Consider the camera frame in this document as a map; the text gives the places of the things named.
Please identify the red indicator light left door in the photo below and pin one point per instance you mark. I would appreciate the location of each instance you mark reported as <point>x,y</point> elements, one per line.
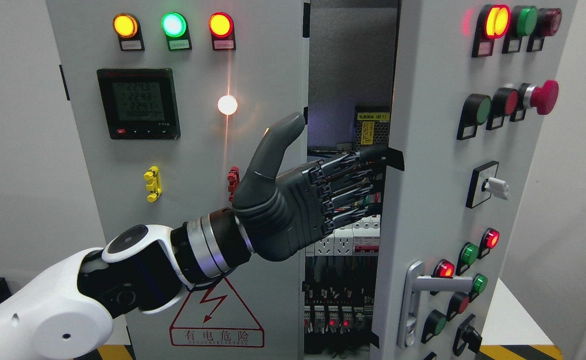
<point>222,30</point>

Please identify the perforated metal power supply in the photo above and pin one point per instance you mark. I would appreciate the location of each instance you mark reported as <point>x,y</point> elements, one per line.
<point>372,124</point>

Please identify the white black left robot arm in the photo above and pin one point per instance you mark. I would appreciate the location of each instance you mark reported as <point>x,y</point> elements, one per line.
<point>69,309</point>

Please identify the red terminal connector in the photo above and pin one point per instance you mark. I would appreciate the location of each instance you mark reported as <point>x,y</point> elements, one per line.
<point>233,179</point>

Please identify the green indicator light left door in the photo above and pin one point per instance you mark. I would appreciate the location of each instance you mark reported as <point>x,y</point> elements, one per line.
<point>177,32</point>

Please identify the white rotary switch right door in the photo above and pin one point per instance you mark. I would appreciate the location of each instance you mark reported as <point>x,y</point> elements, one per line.
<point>485,184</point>

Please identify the silver door handle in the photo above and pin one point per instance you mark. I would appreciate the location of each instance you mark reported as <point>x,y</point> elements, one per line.
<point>415,283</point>

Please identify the white glowing indicator light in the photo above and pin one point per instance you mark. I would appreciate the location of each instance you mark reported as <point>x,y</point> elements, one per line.
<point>227,105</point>

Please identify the grey robotic left hand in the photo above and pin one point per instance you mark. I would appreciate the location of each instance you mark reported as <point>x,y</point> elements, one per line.
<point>283,213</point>

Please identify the black digital power meter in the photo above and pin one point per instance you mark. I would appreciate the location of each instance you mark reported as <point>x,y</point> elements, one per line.
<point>139,103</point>

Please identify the amber indicator light left door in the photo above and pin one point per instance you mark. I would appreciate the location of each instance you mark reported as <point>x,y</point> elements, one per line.
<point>129,32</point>

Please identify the yellow terminal connector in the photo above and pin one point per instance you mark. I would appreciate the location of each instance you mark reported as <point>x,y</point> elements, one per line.
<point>153,183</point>

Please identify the red emergency stop button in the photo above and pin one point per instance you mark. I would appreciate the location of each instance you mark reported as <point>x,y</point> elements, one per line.
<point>542,98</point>

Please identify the red electric hazard warning sticker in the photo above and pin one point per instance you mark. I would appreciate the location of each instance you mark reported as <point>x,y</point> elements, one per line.
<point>216,317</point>

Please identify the grey cabinet door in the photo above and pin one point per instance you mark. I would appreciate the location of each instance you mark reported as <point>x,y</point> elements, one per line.
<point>457,64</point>
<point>268,75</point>

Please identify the white socket breaker row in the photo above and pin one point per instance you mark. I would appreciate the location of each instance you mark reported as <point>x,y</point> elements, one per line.
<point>361,238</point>

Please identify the lower relay breaker row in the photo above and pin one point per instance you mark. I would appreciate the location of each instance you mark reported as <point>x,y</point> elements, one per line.
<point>336,309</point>

